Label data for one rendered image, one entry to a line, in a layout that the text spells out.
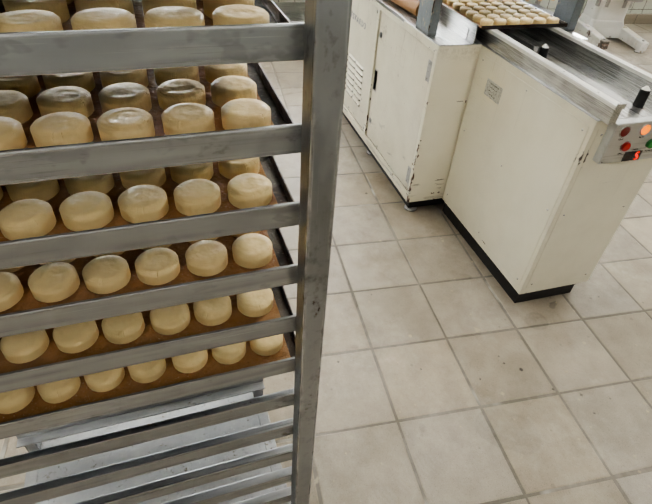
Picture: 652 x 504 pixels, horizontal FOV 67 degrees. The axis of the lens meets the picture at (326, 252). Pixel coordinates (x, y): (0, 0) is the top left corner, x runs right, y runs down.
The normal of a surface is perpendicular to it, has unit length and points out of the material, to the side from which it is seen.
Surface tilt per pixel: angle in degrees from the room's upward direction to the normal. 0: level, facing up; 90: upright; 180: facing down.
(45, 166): 90
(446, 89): 90
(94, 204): 0
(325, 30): 90
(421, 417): 0
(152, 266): 0
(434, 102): 90
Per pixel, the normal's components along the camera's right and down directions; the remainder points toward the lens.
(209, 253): 0.06, -0.75
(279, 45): 0.31, 0.64
